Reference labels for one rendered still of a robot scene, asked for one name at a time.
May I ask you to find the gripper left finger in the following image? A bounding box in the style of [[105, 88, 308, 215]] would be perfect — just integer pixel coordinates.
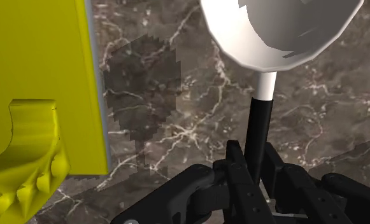
[[110, 139, 277, 224]]

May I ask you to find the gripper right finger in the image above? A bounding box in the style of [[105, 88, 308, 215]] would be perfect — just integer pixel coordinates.
[[260, 142, 370, 224]]

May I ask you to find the white ladle with black handle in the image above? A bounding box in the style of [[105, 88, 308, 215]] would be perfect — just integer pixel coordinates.
[[200, 0, 365, 186]]

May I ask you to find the yellow toothed clip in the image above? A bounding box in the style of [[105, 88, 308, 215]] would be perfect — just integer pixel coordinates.
[[0, 99, 71, 224]]

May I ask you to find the yellow flat board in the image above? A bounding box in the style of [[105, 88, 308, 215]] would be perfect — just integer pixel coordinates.
[[0, 0, 113, 176]]

